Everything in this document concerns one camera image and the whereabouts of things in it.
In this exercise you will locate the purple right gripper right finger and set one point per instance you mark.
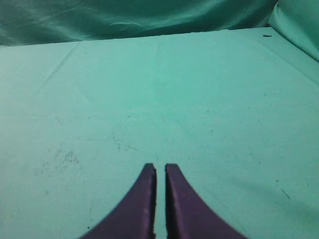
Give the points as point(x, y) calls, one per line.
point(187, 216)

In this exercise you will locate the green table cloth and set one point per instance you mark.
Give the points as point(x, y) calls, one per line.
point(238, 112)

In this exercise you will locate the green backdrop cloth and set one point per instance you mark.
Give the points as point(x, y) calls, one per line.
point(24, 22)

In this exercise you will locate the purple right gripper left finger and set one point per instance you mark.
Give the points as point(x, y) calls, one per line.
point(134, 216)

